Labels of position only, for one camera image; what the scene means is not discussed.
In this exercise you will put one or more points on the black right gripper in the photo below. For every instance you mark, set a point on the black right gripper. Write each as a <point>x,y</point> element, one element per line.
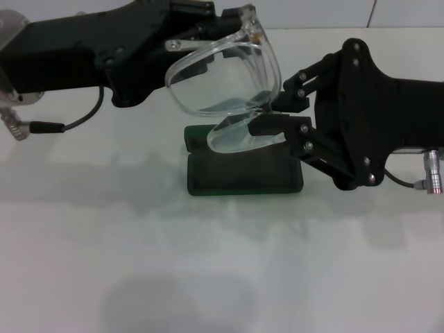
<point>399,114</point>

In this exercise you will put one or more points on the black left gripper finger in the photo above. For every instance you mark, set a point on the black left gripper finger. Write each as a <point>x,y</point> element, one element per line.
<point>204,10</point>

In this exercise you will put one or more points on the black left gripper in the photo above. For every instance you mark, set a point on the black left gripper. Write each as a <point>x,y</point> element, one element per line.
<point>86,52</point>

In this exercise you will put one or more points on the clear white glasses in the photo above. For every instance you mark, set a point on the clear white glasses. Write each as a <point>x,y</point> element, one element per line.
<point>249,24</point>

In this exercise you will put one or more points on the green glasses case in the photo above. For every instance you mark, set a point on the green glasses case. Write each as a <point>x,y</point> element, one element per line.
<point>243,177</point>

